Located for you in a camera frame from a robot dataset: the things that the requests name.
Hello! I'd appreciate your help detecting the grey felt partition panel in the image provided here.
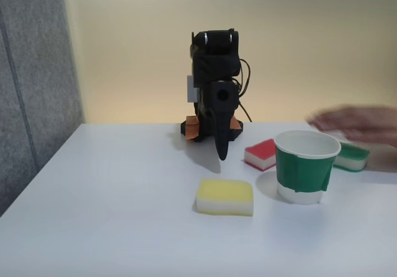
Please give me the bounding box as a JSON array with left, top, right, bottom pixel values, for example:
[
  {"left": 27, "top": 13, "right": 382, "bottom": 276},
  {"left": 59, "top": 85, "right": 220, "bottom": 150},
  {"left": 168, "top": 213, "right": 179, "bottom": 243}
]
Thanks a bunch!
[{"left": 0, "top": 0, "right": 84, "bottom": 218}]

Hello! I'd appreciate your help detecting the person's hand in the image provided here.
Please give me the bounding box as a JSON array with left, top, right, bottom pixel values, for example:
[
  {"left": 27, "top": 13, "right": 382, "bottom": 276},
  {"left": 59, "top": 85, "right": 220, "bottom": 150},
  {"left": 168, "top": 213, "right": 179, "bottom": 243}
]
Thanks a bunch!
[{"left": 305, "top": 104, "right": 397, "bottom": 149}]

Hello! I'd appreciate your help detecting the large orange tape piece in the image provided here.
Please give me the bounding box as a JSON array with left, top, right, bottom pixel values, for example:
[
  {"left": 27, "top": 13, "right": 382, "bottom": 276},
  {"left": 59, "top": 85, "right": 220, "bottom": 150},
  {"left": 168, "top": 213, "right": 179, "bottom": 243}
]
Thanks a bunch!
[{"left": 185, "top": 115, "right": 200, "bottom": 141}]

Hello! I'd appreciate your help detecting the red and white sponge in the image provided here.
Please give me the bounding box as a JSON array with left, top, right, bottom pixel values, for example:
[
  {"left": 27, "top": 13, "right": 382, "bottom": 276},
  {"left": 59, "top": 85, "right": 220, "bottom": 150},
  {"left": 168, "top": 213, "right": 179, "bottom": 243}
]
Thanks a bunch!
[{"left": 244, "top": 138, "right": 278, "bottom": 173}]

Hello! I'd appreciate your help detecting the yellow and white sponge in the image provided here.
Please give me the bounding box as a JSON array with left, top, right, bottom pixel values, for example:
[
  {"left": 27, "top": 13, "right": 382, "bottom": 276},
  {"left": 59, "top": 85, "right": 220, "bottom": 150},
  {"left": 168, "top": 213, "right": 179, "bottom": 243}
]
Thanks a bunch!
[{"left": 195, "top": 178, "right": 255, "bottom": 218}]

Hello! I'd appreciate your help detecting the white cup with green tape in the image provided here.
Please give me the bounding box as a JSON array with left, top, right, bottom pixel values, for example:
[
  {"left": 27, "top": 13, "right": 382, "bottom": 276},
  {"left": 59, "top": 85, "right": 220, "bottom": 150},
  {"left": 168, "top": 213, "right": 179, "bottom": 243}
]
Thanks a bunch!
[{"left": 274, "top": 130, "right": 342, "bottom": 205}]

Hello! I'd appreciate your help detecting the green and white sponge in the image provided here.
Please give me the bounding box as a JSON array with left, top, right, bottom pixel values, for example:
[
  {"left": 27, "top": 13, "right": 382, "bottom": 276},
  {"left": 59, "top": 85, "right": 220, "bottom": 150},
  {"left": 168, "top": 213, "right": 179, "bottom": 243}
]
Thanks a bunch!
[{"left": 332, "top": 142, "right": 370, "bottom": 173}]

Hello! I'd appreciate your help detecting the white wall socket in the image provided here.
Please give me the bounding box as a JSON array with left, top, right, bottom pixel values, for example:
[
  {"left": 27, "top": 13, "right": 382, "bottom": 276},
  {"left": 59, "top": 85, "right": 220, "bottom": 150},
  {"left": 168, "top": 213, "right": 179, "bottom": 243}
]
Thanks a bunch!
[{"left": 187, "top": 75, "right": 199, "bottom": 103}]

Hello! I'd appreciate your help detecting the black cable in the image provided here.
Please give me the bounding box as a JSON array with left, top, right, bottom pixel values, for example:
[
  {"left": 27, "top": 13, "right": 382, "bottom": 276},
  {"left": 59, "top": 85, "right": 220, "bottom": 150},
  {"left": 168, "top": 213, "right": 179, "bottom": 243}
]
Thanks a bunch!
[{"left": 234, "top": 58, "right": 252, "bottom": 123}]

